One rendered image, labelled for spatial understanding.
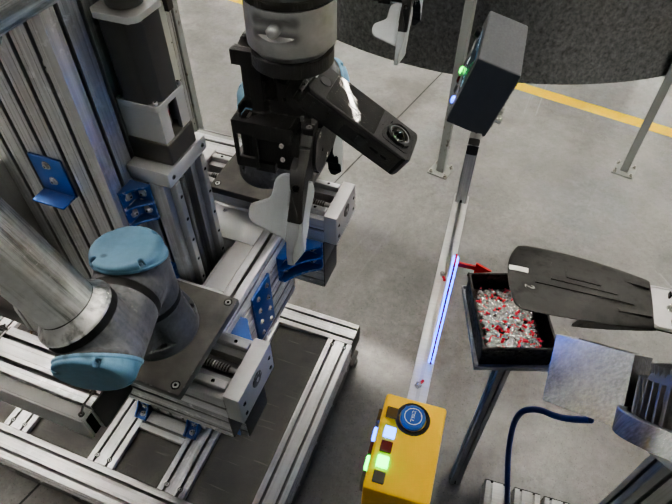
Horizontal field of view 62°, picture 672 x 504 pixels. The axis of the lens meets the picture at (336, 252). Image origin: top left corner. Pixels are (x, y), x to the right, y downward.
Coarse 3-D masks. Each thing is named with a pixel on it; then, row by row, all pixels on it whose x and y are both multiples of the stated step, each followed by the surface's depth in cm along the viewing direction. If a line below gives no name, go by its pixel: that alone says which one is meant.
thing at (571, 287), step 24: (528, 264) 96; (552, 264) 96; (576, 264) 97; (600, 264) 97; (552, 288) 91; (576, 288) 91; (600, 288) 91; (624, 288) 92; (648, 288) 91; (552, 312) 86; (576, 312) 87; (600, 312) 88; (624, 312) 88; (648, 312) 88
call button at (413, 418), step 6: (408, 408) 89; (414, 408) 89; (420, 408) 89; (402, 414) 88; (408, 414) 88; (414, 414) 88; (420, 414) 88; (402, 420) 88; (408, 420) 88; (414, 420) 88; (420, 420) 88; (408, 426) 87; (414, 426) 87; (420, 426) 87
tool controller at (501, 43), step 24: (504, 24) 142; (480, 48) 132; (504, 48) 134; (480, 72) 131; (504, 72) 129; (456, 96) 140; (480, 96) 135; (504, 96) 133; (456, 120) 142; (480, 120) 140
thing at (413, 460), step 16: (400, 400) 91; (384, 416) 89; (432, 416) 89; (400, 432) 87; (416, 432) 87; (432, 432) 87; (400, 448) 86; (416, 448) 86; (432, 448) 86; (368, 464) 84; (400, 464) 84; (416, 464) 84; (432, 464) 84; (368, 480) 82; (384, 480) 82; (400, 480) 82; (416, 480) 82; (432, 480) 83; (368, 496) 84; (384, 496) 82; (400, 496) 81; (416, 496) 81
